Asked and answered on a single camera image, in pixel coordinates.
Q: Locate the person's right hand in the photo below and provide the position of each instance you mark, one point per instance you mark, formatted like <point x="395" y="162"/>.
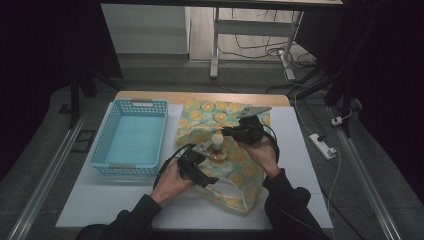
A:
<point x="263" y="156"/>

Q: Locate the white partition panel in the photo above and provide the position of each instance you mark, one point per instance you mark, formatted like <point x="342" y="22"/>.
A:
<point x="143" y="30"/>

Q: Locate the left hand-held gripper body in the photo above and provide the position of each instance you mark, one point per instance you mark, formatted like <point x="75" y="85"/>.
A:
<point x="190" y="163"/>

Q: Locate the black floor plate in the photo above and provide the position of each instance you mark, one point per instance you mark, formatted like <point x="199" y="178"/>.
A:
<point x="84" y="141"/>

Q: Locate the person's left hand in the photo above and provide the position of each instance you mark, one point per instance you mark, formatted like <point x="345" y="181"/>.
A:
<point x="168" y="183"/>

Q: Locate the black metal stand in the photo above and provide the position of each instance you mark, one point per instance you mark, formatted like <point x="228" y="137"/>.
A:
<point x="75" y="100"/>
<point x="343" y="96"/>

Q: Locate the white power strip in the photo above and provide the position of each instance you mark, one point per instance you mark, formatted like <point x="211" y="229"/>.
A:
<point x="321" y="146"/>

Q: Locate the aluminium rail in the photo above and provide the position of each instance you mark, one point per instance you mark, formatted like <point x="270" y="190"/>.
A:
<point x="46" y="180"/>
<point x="366" y="180"/>

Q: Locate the floral cloth tote bag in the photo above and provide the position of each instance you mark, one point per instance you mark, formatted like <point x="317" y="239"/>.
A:
<point x="243" y="170"/>

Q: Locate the dark curtain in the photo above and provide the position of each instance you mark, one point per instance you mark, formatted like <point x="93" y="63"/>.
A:
<point x="36" y="66"/>
<point x="390" y="83"/>

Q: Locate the white table mat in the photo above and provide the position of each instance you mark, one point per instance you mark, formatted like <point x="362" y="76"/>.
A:
<point x="293" y="150"/>

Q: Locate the blue plastic basket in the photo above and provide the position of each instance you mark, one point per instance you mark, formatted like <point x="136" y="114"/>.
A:
<point x="128" y="146"/>

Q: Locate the small white-lidded jar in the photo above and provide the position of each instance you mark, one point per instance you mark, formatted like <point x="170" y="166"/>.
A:
<point x="217" y="140"/>

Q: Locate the white-legged desk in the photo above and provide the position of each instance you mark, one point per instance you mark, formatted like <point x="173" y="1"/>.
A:
<point x="253" y="28"/>

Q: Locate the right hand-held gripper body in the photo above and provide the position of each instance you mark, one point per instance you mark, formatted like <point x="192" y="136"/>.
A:
<point x="252" y="131"/>

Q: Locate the small white adapter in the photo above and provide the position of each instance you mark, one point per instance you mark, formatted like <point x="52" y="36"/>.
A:
<point x="337" y="121"/>

